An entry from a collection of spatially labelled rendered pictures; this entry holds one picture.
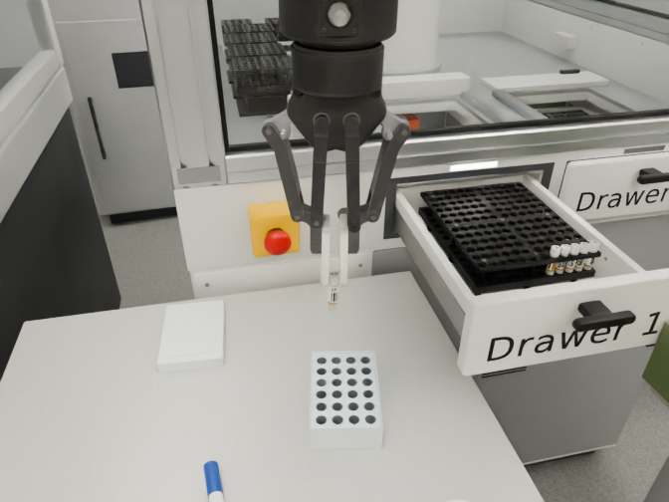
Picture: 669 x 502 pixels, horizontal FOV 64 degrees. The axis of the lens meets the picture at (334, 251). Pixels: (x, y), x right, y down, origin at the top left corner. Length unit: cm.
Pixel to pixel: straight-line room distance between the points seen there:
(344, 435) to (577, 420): 96
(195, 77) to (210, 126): 7
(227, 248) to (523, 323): 46
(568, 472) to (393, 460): 107
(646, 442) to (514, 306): 126
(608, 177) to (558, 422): 69
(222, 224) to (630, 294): 56
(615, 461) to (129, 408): 136
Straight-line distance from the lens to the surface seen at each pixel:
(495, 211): 86
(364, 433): 65
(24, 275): 127
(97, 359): 84
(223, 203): 83
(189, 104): 77
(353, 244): 53
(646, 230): 119
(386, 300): 87
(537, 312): 66
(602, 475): 173
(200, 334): 80
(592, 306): 68
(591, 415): 154
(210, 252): 87
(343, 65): 43
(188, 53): 75
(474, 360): 67
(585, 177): 101
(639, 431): 187
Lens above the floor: 130
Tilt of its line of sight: 33 degrees down
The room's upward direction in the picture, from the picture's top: straight up
